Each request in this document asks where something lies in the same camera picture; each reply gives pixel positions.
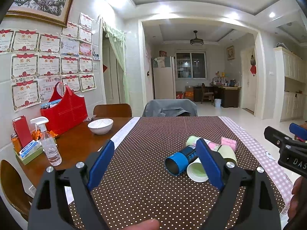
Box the pink translucent plastic cup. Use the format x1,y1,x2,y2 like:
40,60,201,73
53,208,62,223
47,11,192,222
207,136,237,151

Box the pink checkered tablecloth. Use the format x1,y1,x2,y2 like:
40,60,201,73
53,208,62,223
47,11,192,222
219,116,293,216

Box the red felt tote bag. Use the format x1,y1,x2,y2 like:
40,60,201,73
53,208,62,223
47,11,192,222
41,82,88,135

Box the brown wooden chair back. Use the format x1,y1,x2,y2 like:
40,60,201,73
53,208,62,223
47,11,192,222
93,103,132,118

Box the white paper cup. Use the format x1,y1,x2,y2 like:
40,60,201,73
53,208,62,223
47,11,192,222
186,158,209,183

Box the brown polka dot tablecloth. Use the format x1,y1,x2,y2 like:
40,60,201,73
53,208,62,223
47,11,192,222
92,116,260,229

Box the round ceiling lamp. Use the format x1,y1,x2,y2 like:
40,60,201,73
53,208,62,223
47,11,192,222
190,30,204,46

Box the brown wooden chair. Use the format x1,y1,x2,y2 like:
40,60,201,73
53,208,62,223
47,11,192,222
1,159,33,221
93,103,132,118

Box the clear spray bottle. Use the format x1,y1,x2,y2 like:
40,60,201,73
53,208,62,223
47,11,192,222
30,116,62,166

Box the window with dark glass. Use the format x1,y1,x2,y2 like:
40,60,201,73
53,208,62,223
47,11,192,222
176,53,207,79

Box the white ceramic bowl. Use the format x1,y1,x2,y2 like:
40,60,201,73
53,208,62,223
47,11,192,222
88,118,113,135

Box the dark wooden desk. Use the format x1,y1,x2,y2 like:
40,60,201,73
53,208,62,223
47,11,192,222
194,85,240,108

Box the green lace door curtain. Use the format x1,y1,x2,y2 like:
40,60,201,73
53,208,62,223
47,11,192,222
102,21,130,104

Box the white waste bucket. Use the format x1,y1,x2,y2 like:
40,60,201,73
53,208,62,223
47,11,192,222
214,99,222,108

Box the white refrigerator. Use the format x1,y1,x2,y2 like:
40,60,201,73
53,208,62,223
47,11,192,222
152,57,176,99

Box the pale green plastic cup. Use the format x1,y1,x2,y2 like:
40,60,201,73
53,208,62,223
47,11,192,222
218,145,237,165

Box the framed blossom painting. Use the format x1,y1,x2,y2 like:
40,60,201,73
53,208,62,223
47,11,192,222
6,0,73,28

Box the blue black cylindrical cup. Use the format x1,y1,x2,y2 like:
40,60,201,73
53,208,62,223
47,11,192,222
164,145,198,176

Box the small red gift bag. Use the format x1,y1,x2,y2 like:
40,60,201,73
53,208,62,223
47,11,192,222
12,115,33,147

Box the wooden desk chair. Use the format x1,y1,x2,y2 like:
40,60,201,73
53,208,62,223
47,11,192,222
201,83,214,104

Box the orange cardboard boxes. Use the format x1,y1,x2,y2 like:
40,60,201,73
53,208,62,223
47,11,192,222
176,86,194,101

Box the green tray with tissue pack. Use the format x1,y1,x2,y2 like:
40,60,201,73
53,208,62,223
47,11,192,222
15,140,43,165

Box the chair with grey cover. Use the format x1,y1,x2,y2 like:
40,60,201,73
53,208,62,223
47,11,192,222
142,99,198,117

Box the near brown wooden chair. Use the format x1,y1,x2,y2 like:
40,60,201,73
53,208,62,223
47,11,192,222
1,159,33,221

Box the person's left hand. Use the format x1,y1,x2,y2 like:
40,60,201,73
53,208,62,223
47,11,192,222
123,219,160,230

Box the cream wall cabinet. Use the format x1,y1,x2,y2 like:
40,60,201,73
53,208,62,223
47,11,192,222
274,47,306,122

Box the person's right hand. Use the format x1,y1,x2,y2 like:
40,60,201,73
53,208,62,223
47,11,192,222
288,177,304,221

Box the small framed wall picture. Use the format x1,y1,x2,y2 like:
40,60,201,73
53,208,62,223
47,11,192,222
226,46,235,60

